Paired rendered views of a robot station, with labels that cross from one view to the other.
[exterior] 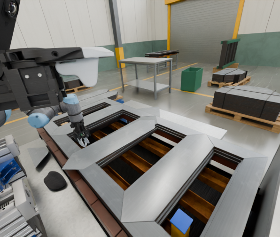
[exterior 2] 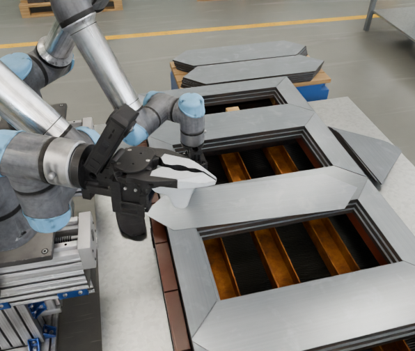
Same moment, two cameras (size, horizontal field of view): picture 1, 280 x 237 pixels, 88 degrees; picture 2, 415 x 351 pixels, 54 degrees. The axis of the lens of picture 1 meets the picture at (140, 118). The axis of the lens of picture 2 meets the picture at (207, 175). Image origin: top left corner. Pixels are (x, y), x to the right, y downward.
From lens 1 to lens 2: 43 cm
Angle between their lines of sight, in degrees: 27
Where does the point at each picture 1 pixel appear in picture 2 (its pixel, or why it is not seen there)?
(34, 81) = (129, 193)
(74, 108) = (192, 125)
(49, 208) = (112, 259)
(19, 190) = (85, 228)
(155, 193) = (262, 333)
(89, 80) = (179, 203)
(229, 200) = not seen: outside the picture
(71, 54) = (166, 184)
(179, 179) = (316, 335)
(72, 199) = (145, 263)
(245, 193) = not seen: outside the picture
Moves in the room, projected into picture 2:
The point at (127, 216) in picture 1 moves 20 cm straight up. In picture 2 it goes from (203, 338) to (203, 293)
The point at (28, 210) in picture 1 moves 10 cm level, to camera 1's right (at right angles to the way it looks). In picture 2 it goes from (89, 260) to (118, 275)
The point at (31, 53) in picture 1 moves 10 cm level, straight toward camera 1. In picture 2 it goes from (132, 180) to (126, 235)
